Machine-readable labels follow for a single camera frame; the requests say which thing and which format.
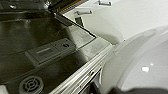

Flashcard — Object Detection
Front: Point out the white round robot housing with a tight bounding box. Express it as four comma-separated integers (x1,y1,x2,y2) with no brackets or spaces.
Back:
99,24,168,94

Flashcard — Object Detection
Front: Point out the stainless steel dishwasher door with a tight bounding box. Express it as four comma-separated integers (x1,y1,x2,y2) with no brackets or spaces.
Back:
0,11,116,94

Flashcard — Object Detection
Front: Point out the narrow white drawer stack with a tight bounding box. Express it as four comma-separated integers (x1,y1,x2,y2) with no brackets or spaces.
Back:
61,0,168,46

